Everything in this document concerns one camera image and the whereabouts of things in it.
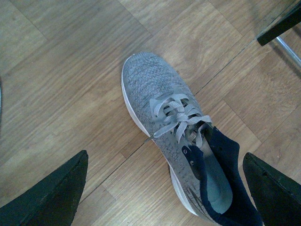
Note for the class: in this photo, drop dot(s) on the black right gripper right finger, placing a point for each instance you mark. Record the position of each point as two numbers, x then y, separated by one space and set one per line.
277 197

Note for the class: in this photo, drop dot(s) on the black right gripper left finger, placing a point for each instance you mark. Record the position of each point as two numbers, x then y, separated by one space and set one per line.
51 202

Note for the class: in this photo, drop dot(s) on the black metal shoe rack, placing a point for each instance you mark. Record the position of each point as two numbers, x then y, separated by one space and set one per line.
291 19

